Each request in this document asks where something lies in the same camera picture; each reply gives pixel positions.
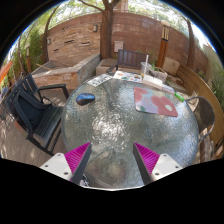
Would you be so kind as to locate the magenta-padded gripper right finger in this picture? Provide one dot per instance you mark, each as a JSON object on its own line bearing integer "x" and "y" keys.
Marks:
{"x": 150, "y": 160}

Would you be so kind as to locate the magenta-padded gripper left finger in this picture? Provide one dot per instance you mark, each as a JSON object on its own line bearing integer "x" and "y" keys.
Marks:
{"x": 75, "y": 160}

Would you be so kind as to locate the blue and black computer mouse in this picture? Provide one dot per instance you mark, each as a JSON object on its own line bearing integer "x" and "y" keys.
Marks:
{"x": 85, "y": 98}

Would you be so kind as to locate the floral print mouse pad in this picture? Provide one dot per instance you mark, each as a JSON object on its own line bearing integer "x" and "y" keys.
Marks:
{"x": 153, "y": 101}

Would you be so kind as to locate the black slatted armchair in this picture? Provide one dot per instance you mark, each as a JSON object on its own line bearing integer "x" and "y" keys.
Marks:
{"x": 50, "y": 123}

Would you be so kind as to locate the black bag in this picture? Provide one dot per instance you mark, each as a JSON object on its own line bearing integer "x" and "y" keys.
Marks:
{"x": 30, "y": 111}

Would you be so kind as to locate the small green object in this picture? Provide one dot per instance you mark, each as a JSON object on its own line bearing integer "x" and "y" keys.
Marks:
{"x": 179, "y": 96}

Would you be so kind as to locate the small white booklet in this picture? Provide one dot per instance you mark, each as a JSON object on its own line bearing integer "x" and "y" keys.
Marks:
{"x": 168, "y": 88}

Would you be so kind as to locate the stone raised garden bed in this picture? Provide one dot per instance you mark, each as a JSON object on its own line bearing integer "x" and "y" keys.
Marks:
{"x": 66, "y": 75}

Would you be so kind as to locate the colourful printed paper sheet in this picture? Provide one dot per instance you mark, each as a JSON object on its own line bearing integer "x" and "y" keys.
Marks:
{"x": 128, "y": 76}

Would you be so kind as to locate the white planter with plant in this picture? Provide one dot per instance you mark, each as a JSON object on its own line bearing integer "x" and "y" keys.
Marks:
{"x": 160, "y": 74}

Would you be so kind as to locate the curved wooden bench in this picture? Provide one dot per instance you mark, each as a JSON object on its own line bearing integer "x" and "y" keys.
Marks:
{"x": 200, "y": 86}

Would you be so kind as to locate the clear plastic cup with straw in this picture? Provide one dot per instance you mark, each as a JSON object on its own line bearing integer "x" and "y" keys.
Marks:
{"x": 144, "y": 68}

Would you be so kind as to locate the leaning stone slab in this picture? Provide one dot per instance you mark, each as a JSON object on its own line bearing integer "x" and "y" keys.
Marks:
{"x": 171, "y": 66}

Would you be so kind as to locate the low stone block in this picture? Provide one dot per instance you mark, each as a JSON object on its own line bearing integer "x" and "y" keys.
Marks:
{"x": 105, "y": 68}

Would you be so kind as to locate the dark wooden slatted chair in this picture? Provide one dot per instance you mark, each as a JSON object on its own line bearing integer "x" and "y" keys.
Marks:
{"x": 128, "y": 58}

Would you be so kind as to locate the orange fabric canopy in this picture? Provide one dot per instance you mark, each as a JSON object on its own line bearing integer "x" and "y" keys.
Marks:
{"x": 5, "y": 70}

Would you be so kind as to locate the slim curved tree trunk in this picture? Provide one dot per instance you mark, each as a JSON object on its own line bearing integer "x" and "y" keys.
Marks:
{"x": 191, "y": 46}
{"x": 45, "y": 43}

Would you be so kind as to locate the large tree trunk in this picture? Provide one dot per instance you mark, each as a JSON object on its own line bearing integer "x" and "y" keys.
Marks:
{"x": 106, "y": 33}

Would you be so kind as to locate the wooden garden lamp post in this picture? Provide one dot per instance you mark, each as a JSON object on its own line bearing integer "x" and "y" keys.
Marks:
{"x": 163, "y": 46}

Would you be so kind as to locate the beige wall utility box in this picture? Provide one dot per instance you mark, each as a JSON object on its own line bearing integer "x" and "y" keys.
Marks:
{"x": 118, "y": 46}

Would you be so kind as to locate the wall lamp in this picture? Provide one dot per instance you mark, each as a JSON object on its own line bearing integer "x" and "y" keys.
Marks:
{"x": 95, "y": 28}
{"x": 48, "y": 41}

